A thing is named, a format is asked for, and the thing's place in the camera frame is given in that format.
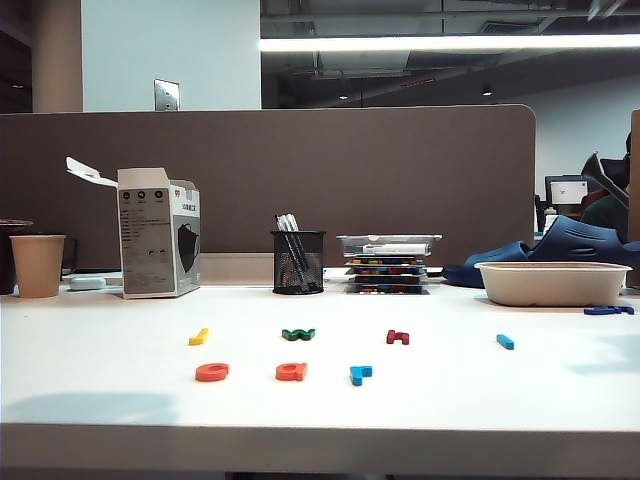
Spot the white black labelled marker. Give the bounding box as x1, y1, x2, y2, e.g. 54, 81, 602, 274
362, 243, 431, 256

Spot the orange letter a magnet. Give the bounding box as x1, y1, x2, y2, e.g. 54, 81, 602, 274
275, 362, 309, 383

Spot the person in green shirt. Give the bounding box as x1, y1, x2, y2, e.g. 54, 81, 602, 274
580, 127, 640, 242

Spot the letter magnet card sheet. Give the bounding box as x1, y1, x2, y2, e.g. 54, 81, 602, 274
349, 256, 426, 266
346, 274, 429, 286
344, 283, 430, 295
348, 264, 428, 276

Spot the dark round container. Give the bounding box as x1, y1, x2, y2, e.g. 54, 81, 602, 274
0, 218, 35, 296

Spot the metal wall plate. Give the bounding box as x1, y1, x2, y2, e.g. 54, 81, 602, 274
153, 78, 181, 112

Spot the clear plastic box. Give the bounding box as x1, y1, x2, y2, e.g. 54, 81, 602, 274
335, 233, 444, 259

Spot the small white case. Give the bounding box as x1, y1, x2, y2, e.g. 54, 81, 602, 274
68, 275, 108, 292

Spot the black computer monitor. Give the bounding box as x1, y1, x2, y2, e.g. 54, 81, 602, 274
543, 174, 607, 221

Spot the orange letter c magnet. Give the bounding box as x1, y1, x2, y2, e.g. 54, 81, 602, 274
194, 362, 231, 383

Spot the long ceiling light strip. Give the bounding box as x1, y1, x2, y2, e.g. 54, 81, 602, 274
258, 33, 640, 53

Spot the brown desk partition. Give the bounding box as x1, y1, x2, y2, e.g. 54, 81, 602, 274
0, 103, 537, 274

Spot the brown paper cup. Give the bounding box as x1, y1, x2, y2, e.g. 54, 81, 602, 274
9, 233, 67, 300

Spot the white capped marker pen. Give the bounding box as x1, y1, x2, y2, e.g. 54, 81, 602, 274
274, 214, 310, 290
284, 213, 323, 292

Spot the dark office chair back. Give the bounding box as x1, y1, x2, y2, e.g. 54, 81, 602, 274
581, 152, 631, 207

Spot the white face mask box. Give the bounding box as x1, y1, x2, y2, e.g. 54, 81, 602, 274
65, 156, 203, 300

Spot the navy blue rubber slipper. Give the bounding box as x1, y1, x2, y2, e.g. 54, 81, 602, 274
528, 214, 640, 264
441, 239, 533, 289

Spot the beige pulp tray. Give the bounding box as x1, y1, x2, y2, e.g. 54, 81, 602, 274
473, 260, 634, 307

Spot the black mesh pen holder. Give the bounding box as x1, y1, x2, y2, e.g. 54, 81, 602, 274
270, 229, 327, 296

